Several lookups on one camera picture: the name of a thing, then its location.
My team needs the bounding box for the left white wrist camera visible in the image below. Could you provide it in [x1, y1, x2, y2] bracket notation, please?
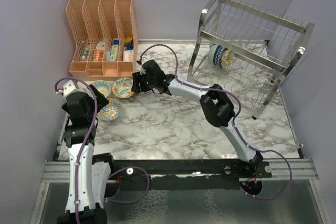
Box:
[56, 80, 80, 99]

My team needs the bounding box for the orange star flower bowl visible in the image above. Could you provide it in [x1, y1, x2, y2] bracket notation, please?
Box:
[219, 48, 235, 72]

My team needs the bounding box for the small bottle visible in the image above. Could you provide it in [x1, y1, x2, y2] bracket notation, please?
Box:
[81, 48, 90, 61]

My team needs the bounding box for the green leaf orange flower bowl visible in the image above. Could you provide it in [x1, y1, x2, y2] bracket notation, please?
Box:
[112, 77, 134, 99]

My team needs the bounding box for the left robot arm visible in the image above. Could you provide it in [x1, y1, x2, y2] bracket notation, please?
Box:
[57, 80, 116, 223]

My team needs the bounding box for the blue orange floral bowl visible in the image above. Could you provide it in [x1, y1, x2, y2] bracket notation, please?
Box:
[98, 98, 123, 121]

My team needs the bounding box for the blue yellow sun bowl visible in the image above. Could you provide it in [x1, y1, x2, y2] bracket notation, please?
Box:
[91, 80, 112, 98]

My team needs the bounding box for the peach plastic desk organizer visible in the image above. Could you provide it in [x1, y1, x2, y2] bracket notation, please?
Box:
[66, 0, 139, 81]

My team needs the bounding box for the steel dish rack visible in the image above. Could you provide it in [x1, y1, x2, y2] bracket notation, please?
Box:
[187, 0, 314, 119]

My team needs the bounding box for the orange snack box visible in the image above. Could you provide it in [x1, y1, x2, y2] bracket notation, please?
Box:
[92, 49, 105, 62]

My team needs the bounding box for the green white box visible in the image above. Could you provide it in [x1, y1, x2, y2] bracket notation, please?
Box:
[109, 44, 119, 61]

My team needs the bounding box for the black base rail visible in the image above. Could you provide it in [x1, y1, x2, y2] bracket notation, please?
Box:
[52, 153, 274, 192]

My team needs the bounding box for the red patterned bowl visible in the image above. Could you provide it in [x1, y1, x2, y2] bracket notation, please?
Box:
[212, 45, 228, 68]

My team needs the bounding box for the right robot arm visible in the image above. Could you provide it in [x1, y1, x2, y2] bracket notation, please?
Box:
[132, 60, 263, 177]

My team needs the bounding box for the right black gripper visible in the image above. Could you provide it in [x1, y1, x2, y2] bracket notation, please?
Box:
[131, 71, 156, 95]

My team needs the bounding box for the white blue box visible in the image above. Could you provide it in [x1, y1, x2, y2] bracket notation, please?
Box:
[123, 48, 133, 62]

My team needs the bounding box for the teal bowl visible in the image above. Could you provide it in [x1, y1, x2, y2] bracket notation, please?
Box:
[206, 44, 218, 64]

